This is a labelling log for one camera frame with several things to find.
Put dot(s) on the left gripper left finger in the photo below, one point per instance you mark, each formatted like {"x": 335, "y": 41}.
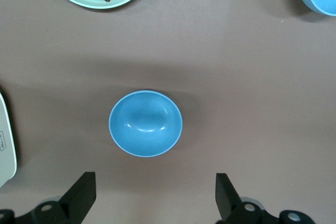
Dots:
{"x": 78, "y": 200}

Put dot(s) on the beige flat device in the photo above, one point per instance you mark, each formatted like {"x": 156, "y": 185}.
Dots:
{"x": 6, "y": 140}

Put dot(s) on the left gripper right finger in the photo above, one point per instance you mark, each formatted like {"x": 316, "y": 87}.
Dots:
{"x": 231, "y": 208}

